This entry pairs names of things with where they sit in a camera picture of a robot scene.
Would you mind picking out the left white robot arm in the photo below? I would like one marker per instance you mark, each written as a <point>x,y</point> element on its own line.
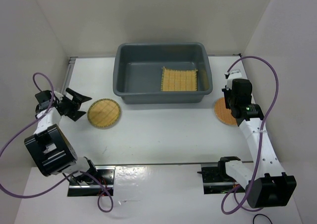
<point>49,147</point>

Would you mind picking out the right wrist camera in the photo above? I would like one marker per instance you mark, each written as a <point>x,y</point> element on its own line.
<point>230,76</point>

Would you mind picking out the round yellow bamboo tray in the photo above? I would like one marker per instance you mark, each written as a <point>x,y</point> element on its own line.
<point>104,113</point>

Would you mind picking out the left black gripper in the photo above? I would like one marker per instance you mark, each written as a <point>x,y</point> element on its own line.
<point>76,104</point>

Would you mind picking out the grey plastic bin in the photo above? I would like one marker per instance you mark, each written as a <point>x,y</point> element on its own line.
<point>140,70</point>

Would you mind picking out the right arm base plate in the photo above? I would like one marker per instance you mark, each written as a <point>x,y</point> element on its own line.
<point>213,181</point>

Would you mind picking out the square bamboo mat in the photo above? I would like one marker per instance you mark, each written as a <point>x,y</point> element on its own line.
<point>178,80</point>

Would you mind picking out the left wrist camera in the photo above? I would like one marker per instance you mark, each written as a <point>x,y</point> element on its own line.
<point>58,96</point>

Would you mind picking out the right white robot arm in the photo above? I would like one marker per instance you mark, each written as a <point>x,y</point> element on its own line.
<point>267,185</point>

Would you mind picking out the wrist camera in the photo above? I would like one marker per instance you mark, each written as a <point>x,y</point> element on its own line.
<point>230,76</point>
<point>58,96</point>

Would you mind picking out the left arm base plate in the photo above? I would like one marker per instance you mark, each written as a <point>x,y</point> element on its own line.
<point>105,176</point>

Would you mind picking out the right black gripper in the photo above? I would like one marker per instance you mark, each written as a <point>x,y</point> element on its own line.
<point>226,92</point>

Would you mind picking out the round orange woven tray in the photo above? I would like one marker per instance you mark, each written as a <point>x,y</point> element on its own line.
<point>223,114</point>

